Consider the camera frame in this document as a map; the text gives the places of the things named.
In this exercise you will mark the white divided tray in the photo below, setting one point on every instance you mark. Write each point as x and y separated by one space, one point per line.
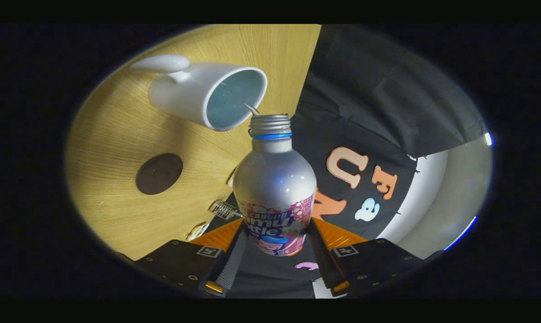
197 231

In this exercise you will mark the dark brown round coaster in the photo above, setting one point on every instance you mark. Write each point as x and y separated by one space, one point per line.
159 174

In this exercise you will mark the black backdrop cloth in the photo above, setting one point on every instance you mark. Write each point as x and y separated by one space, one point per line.
364 89

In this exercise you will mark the silver juice bottle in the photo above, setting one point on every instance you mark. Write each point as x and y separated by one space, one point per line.
274 179

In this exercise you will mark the wooden table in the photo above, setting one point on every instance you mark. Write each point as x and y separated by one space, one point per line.
117 134

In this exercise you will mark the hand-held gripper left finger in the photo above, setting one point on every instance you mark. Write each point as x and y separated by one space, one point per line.
230 260

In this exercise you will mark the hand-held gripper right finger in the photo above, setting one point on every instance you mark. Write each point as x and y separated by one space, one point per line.
325 264

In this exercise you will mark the white cup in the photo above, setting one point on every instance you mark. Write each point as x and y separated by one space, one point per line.
180 94

